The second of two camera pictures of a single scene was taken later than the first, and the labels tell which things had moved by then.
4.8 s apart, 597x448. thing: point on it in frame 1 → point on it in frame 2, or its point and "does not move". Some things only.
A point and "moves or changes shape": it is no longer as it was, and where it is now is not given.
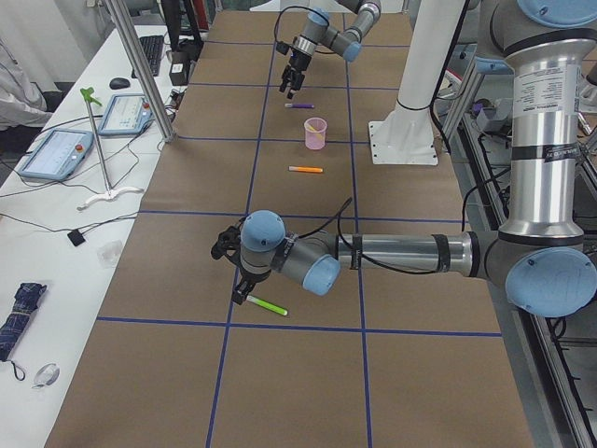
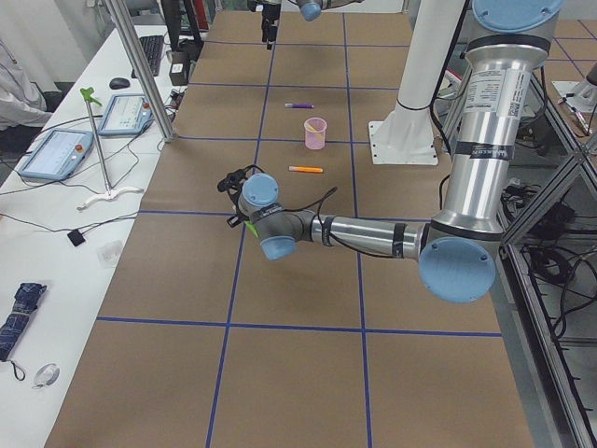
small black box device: x=76 y=237 does not move
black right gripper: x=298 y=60 → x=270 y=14
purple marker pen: x=298 y=105 does not move
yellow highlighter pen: x=307 y=125 does not move
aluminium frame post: x=114 y=8 does not move
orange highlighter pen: x=305 y=169 does not move
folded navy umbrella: x=25 y=302 does not move
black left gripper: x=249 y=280 → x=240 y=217
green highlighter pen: x=267 y=305 moves or changes shape
